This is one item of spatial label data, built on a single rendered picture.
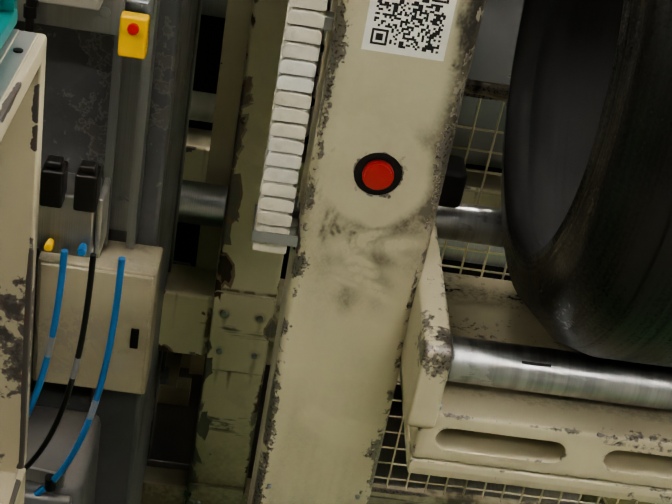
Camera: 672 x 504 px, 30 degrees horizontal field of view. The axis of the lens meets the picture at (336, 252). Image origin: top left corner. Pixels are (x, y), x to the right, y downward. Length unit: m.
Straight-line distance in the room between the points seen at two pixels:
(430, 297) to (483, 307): 0.29
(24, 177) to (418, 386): 0.46
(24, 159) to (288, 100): 0.36
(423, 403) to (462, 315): 0.31
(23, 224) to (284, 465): 0.58
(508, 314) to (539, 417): 0.28
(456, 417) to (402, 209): 0.21
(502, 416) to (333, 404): 0.20
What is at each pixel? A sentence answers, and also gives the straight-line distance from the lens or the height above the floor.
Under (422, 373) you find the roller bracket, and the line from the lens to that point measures 1.18.
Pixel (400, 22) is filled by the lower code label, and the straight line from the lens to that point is 1.13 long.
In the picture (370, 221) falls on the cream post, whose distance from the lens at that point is 1.21.
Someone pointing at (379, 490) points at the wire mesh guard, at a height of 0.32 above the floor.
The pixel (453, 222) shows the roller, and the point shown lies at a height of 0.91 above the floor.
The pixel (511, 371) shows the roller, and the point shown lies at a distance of 1.23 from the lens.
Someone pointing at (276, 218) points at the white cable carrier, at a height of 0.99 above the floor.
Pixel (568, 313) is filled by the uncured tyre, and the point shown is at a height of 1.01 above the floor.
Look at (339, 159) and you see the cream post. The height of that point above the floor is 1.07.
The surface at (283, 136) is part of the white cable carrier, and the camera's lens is 1.18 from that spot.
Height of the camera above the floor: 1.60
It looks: 31 degrees down
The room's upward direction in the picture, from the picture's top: 11 degrees clockwise
